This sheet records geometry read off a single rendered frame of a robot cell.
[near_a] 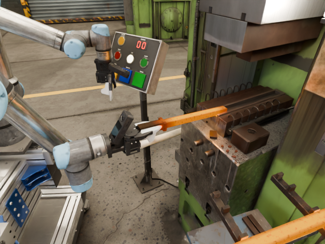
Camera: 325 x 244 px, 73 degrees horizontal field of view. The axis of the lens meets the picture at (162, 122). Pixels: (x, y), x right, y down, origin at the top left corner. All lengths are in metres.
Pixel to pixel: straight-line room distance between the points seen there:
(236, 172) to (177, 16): 5.12
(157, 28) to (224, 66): 4.68
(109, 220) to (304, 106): 1.44
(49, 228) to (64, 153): 0.96
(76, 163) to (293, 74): 1.06
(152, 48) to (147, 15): 4.59
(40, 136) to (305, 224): 0.77
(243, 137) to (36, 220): 1.35
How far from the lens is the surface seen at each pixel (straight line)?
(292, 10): 0.84
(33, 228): 1.67
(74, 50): 0.97
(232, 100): 1.08
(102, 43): 1.10
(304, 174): 0.96
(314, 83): 0.81
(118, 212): 1.81
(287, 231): 0.62
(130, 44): 1.30
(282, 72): 1.30
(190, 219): 1.58
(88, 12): 8.75
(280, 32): 0.91
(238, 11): 0.80
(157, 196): 1.85
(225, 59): 1.14
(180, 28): 5.88
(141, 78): 1.19
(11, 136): 1.25
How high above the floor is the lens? 1.50
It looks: 35 degrees down
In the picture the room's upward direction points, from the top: straight up
